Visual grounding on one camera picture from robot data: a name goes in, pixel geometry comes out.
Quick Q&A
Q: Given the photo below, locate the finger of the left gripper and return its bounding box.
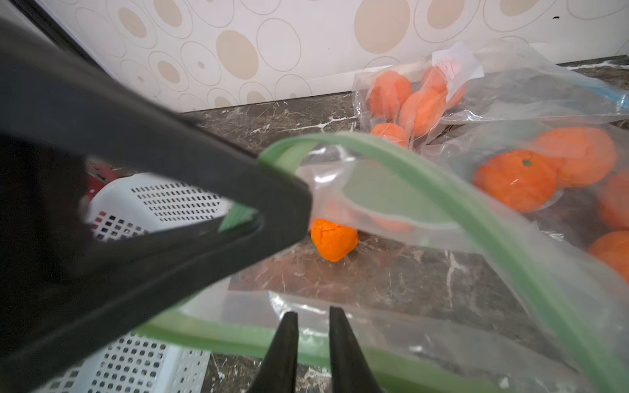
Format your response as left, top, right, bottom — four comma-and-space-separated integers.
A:
1, 22, 312, 378

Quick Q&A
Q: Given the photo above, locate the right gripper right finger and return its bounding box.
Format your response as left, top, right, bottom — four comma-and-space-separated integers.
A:
329, 306, 382, 393

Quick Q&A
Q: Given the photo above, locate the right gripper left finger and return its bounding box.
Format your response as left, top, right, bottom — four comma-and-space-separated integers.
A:
247, 312, 299, 393

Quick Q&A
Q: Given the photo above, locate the green zip-top bag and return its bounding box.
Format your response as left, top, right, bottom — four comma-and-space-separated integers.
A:
141, 133, 628, 392

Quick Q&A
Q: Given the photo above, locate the right green-edged zip-top bag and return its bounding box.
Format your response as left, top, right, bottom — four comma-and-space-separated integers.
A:
419, 120, 628, 278

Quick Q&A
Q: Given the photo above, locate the middle clear zip-top bag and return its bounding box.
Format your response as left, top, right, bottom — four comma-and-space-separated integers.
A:
352, 39, 628, 146

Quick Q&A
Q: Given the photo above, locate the white perforated plastic basket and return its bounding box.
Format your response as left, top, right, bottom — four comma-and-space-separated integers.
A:
29, 171, 232, 393

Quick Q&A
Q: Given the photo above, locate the red dotted toaster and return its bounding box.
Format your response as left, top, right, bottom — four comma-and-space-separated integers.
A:
86, 160, 118, 201

